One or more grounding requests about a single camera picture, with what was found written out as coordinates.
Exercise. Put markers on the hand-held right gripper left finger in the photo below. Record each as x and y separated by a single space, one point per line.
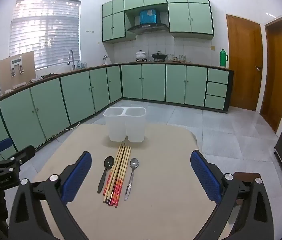
77 180

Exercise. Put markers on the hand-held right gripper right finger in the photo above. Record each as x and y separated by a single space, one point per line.
206 177

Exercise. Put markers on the red patterned bamboo chopstick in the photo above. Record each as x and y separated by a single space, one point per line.
125 170
122 170
109 177
118 170

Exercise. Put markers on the black plastic spoon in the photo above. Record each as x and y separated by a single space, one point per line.
109 162

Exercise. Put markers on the metal spoon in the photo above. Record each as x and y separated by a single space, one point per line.
134 163

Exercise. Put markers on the white double utensil holder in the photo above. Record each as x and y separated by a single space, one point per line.
117 127

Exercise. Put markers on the cardboard board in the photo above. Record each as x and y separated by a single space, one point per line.
28 70

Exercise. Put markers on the green base cabinets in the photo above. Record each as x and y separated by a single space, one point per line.
156 82

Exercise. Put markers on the metal faucet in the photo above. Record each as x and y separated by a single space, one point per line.
71 53

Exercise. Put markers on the green thermos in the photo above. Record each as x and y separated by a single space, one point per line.
223 58

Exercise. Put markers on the row of glass jars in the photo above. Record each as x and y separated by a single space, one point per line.
178 58

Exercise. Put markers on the window blinds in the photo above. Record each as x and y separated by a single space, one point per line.
43 30

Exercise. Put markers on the black wok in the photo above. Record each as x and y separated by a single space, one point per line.
159 55

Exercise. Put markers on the white cooking pot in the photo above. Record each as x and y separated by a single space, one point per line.
141 54

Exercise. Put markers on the range hood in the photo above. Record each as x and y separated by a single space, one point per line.
148 28

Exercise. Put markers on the blue chimney cover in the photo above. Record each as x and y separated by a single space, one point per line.
148 17

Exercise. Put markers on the white bracket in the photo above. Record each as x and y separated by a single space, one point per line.
15 61

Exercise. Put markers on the green wall cabinets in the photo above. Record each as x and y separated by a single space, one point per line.
191 17

